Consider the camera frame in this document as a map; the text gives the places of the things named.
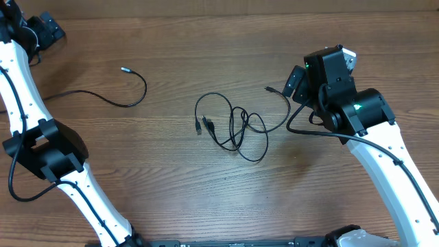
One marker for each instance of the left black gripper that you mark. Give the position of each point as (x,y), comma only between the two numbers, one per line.
(47,36)

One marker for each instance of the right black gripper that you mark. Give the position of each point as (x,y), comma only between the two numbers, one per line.
(300,97)

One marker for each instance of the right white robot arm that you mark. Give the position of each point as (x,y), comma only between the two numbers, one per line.
(365,123)

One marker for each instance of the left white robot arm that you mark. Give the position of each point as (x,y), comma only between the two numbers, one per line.
(44,146)

